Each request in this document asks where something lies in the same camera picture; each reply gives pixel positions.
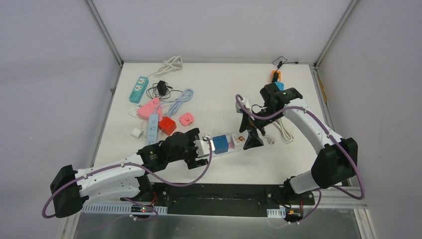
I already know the light blue coiled cable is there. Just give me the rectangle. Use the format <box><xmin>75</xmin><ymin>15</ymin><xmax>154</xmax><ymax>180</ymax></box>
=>
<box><xmin>153</xmin><ymin>88</ymin><xmax>194</xmax><ymax>117</ymax></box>

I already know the black power adapter with cable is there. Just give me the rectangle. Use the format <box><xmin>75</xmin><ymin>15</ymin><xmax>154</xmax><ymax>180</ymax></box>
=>
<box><xmin>146</xmin><ymin>80</ymin><xmax>182</xmax><ymax>101</ymax></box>

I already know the white coiled cable top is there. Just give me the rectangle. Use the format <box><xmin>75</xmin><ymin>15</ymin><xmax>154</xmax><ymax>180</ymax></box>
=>
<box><xmin>146</xmin><ymin>55</ymin><xmax>183</xmax><ymax>79</ymax></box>

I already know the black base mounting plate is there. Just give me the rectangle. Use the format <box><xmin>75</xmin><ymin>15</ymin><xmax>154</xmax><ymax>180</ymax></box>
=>
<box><xmin>132</xmin><ymin>183</ymin><xmax>316</xmax><ymax>217</ymax></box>

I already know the pink square plug adapter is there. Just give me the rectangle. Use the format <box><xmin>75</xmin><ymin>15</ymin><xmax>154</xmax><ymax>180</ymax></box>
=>
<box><xmin>179</xmin><ymin>112</ymin><xmax>195</xmax><ymax>126</ymax></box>

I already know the red cube adapter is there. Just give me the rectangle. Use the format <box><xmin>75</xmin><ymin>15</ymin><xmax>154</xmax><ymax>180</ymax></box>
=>
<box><xmin>158</xmin><ymin>117</ymin><xmax>177</xmax><ymax>136</ymax></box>

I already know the white long power strip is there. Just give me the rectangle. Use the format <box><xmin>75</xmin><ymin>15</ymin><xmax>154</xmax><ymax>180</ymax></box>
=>
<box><xmin>211</xmin><ymin>131</ymin><xmax>248</xmax><ymax>158</ymax></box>

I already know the black charger on orange strip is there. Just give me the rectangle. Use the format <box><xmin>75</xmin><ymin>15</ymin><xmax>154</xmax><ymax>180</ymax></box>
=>
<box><xmin>271</xmin><ymin>72</ymin><xmax>279</xmax><ymax>83</ymax></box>

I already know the white cube adapter bear print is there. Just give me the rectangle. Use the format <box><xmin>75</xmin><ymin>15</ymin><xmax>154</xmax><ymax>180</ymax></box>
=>
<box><xmin>231</xmin><ymin>132</ymin><xmax>248</xmax><ymax>148</ymax></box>

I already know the orange power strip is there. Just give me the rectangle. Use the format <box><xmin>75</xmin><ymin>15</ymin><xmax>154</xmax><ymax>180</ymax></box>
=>
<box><xmin>271</xmin><ymin>70</ymin><xmax>281</xmax><ymax>83</ymax></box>

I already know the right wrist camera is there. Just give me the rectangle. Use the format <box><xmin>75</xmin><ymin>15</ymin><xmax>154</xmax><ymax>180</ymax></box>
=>
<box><xmin>235</xmin><ymin>99</ymin><xmax>251</xmax><ymax>114</ymax></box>

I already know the light blue square adapter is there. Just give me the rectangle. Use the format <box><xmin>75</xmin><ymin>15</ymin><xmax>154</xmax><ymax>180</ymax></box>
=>
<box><xmin>274</xmin><ymin>82</ymin><xmax>285</xmax><ymax>91</ymax></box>

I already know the teal power strip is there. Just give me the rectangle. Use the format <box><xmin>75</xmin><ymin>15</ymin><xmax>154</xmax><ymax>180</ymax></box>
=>
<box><xmin>129</xmin><ymin>76</ymin><xmax>149</xmax><ymax>104</ymax></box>

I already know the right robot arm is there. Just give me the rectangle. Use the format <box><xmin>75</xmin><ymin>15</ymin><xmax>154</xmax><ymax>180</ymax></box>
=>
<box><xmin>235</xmin><ymin>82</ymin><xmax>361</xmax><ymax>204</ymax></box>

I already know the blue cube adapter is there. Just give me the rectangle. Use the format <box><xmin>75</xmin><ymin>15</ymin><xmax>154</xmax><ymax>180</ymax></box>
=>
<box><xmin>212</xmin><ymin>135</ymin><xmax>229</xmax><ymax>154</ymax></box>

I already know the light blue power strip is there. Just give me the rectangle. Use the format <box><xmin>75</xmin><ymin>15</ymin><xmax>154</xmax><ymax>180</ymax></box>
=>
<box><xmin>147</xmin><ymin>114</ymin><xmax>159</xmax><ymax>145</ymax></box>

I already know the small white plug adapter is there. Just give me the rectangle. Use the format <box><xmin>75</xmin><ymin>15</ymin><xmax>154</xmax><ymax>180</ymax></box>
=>
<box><xmin>130</xmin><ymin>128</ymin><xmax>144</xmax><ymax>139</ymax></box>

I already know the pink triangular power strip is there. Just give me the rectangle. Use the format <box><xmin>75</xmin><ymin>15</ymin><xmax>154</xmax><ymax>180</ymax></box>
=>
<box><xmin>137</xmin><ymin>97</ymin><xmax>163</xmax><ymax>121</ymax></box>

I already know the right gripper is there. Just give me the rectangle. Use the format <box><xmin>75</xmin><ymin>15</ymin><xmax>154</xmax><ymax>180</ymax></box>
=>
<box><xmin>240</xmin><ymin>106</ymin><xmax>283</xmax><ymax>150</ymax></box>

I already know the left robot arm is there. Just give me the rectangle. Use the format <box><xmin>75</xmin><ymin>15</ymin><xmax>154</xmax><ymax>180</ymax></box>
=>
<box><xmin>42</xmin><ymin>128</ymin><xmax>215</xmax><ymax>219</ymax></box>

